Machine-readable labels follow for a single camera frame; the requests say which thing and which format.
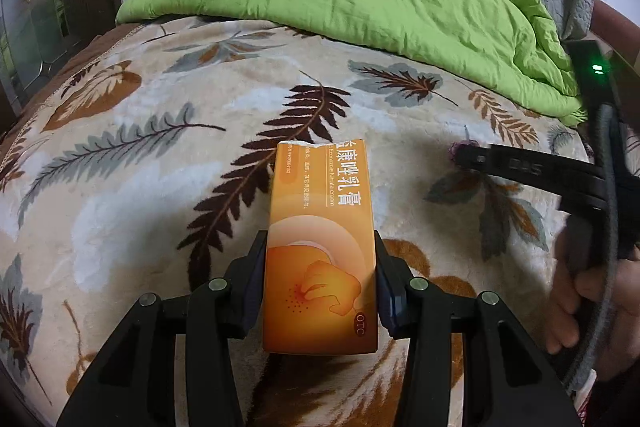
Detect brown bed headboard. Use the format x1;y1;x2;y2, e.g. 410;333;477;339
590;0;640;72

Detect black braided cable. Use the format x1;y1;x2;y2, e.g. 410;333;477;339
563;102;623;394

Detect person's right hand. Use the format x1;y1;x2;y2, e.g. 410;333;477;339
543;231;640;382

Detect orange ointment box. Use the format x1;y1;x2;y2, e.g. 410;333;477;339
262;139;378;355

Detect leaf pattern beige blanket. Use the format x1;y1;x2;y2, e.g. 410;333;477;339
1;17;588;426

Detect purple crumpled foil ball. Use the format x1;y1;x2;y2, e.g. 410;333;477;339
448;140;477;165

